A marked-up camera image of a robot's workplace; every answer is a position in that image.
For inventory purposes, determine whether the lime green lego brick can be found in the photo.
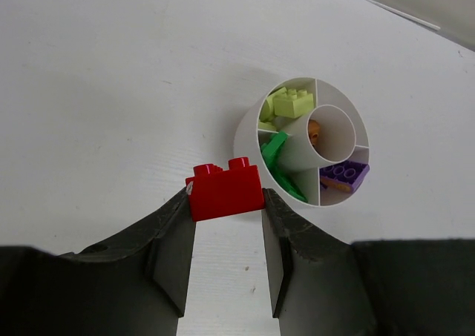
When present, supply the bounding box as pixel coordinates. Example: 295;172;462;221
273;88;315;119
259;87;287;122
258;121;278;132

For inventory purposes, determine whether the green lego plate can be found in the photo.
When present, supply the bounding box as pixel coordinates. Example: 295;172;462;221
261;132;289;171

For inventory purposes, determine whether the white round divided container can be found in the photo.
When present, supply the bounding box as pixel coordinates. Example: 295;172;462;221
233;77;370;208

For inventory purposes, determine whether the red pink lego figure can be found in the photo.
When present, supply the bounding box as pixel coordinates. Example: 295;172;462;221
185;157;265;223

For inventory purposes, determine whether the purple decorated lego plate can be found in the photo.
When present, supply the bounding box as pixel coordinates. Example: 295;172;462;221
319;160;370;194

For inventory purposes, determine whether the dark green lego brick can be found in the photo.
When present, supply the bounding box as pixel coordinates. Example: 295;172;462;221
270;165;308;202

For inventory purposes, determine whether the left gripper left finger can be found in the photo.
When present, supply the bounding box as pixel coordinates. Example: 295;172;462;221
1;191;196;335

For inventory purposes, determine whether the brown lego plate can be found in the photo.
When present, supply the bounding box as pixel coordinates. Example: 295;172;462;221
307;119;321;148

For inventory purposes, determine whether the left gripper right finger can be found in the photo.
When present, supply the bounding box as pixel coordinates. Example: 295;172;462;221
262;189;474;335

